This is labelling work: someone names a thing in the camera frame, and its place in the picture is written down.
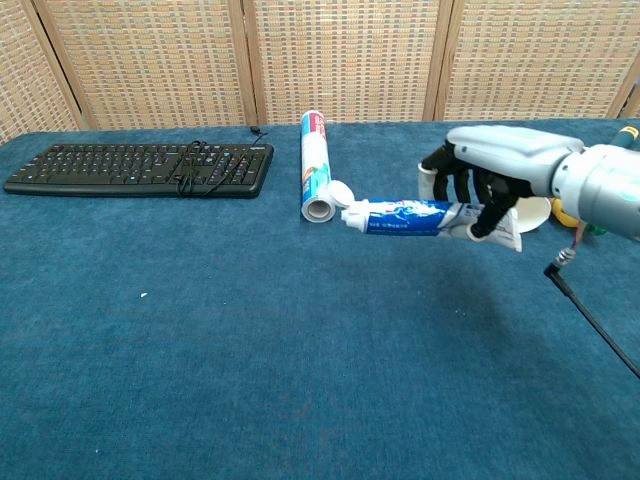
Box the black computer keyboard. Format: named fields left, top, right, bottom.
left=3, top=143, right=275, bottom=199

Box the cling film roll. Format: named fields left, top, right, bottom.
left=300, top=110, right=337, bottom=224

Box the blue table cloth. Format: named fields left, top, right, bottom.
left=0, top=118, right=640, bottom=480

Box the blue white Crest toothpaste tube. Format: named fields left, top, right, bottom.
left=328, top=181, right=523, bottom=253

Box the white paper cup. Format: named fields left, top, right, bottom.
left=514, top=196, right=553, bottom=235

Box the yellow bottle green cap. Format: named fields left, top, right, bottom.
left=549, top=197, right=610, bottom=237

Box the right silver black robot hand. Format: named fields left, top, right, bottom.
left=417, top=124, right=586, bottom=244

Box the woven wooden folding screen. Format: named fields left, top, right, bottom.
left=0, top=0, right=640, bottom=146

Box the black keyboard cable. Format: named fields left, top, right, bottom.
left=172, top=126, right=269, bottom=197

